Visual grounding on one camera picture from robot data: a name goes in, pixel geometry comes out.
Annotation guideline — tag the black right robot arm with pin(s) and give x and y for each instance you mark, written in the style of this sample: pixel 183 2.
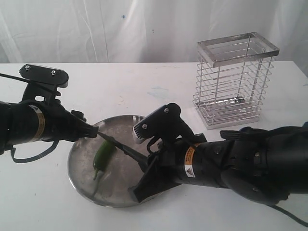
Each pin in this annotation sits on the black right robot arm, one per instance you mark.
pixel 264 166

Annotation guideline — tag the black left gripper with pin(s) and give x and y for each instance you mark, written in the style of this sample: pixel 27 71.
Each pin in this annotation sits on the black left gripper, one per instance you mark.
pixel 52 122

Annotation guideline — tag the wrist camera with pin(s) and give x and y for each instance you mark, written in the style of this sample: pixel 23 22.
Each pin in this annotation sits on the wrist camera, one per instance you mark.
pixel 160 122
pixel 45 75

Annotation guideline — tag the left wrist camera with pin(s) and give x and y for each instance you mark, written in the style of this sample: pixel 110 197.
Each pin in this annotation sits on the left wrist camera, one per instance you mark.
pixel 45 75

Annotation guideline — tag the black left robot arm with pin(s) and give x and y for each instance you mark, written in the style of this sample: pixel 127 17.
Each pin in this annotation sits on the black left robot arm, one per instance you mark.
pixel 14 122

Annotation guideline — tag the green cucumber with stem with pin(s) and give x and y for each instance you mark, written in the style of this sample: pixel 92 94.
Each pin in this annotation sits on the green cucumber with stem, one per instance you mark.
pixel 103 157

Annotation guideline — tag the black handled knife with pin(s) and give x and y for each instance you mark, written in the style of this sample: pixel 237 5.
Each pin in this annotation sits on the black handled knife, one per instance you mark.
pixel 138 157

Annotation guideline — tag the steel wire utensil rack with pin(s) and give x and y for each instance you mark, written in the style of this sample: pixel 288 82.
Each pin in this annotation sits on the steel wire utensil rack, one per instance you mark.
pixel 232 77

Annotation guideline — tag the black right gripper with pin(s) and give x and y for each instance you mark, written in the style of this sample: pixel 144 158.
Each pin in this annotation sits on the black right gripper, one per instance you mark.
pixel 167 168

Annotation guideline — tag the round stainless steel plate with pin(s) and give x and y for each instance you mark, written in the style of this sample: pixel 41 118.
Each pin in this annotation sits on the round stainless steel plate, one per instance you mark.
pixel 108 188

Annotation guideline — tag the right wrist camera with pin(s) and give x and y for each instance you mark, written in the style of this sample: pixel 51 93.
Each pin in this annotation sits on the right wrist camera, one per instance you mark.
pixel 160 122

